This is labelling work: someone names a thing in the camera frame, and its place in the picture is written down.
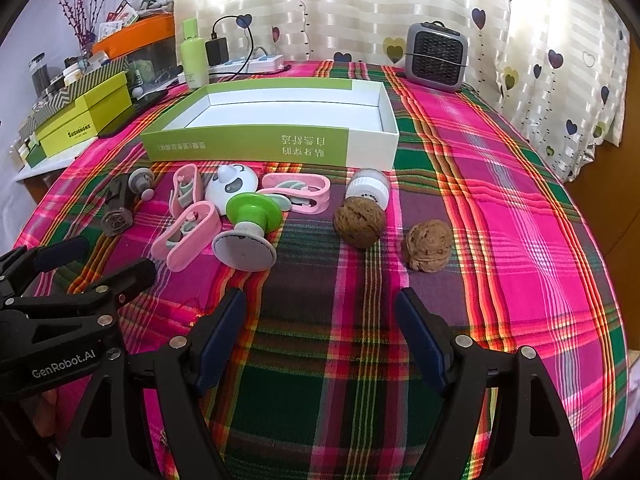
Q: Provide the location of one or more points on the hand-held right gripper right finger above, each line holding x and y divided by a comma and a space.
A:
425, 340

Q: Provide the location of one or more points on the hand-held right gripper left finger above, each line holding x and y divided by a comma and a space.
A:
220, 340

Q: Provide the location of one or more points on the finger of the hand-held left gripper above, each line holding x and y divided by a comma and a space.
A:
135, 275
60, 255

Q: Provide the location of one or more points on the black cylindrical device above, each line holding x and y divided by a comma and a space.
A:
117, 205

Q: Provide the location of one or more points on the pink plastic clip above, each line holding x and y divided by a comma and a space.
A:
190, 167
300, 180
202, 242

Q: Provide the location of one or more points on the green and white massager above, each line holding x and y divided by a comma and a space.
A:
245, 255

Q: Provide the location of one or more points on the brown walnut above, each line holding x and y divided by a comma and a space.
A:
359, 222
425, 247

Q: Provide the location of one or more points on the grey round knob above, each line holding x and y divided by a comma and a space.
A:
141, 181

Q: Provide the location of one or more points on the white cylindrical jar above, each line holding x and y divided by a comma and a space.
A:
367, 190

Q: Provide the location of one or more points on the green and white shallow box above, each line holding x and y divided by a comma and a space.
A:
300, 110

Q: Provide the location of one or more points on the white side table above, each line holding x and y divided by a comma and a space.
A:
45, 170

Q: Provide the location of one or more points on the pink plaid tablecloth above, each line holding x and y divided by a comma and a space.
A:
500, 260

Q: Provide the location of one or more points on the white panda toy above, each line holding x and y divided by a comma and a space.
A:
220, 195

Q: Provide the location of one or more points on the lime green box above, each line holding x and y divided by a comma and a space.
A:
85, 110

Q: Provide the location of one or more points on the black phone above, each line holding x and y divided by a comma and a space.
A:
127, 117

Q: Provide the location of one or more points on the chevron striped box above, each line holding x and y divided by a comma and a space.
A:
60, 95

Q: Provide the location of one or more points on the dark glass jar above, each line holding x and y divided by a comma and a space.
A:
37, 72

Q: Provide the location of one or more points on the clear storage container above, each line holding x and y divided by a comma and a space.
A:
155, 60

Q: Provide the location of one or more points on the light green bottle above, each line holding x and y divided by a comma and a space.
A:
194, 60

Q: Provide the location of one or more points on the orange storage box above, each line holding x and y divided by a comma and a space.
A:
140, 32

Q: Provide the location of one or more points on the black charger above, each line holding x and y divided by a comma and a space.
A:
217, 52

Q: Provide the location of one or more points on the white power strip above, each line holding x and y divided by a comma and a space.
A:
260, 64

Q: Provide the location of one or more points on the purple decorative branches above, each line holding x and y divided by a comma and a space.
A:
80, 10

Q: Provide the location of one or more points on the pile of small packets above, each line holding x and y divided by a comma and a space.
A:
117, 15

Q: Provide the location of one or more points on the grey small heater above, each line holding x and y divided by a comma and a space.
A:
435, 60

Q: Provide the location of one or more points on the heart print curtain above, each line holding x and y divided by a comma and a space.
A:
375, 10

